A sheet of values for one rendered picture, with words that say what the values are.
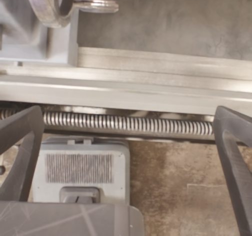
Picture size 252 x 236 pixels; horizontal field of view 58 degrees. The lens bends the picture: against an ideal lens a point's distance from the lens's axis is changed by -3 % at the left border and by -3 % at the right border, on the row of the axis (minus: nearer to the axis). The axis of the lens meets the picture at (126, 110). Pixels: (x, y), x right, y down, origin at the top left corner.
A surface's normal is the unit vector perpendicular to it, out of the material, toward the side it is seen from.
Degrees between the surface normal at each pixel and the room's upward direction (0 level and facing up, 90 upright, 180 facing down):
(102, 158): 0
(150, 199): 0
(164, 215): 0
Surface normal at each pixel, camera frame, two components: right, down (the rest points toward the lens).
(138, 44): -0.14, 0.21
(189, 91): 0.06, -0.63
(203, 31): -0.03, 0.00
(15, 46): -0.05, 0.92
